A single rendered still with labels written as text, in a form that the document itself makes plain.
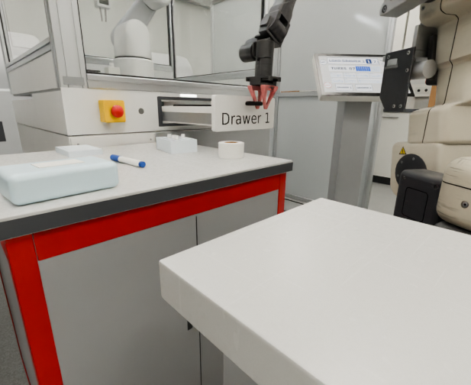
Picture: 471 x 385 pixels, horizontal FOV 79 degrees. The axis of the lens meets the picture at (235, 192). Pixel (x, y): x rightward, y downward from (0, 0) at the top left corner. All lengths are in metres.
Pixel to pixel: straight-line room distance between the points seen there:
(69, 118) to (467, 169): 1.02
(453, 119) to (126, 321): 0.84
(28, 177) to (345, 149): 1.67
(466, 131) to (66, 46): 1.12
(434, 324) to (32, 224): 0.43
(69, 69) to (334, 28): 2.19
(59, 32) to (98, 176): 0.66
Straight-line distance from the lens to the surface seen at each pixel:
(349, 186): 1.94
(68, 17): 1.10
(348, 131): 1.87
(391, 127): 3.85
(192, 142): 0.88
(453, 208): 0.64
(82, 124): 1.07
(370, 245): 0.32
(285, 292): 0.23
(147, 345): 0.66
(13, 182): 0.47
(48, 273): 0.50
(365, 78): 1.86
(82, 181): 0.49
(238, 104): 0.97
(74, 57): 1.08
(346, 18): 2.77
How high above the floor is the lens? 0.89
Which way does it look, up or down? 17 degrees down
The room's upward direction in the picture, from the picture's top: 1 degrees clockwise
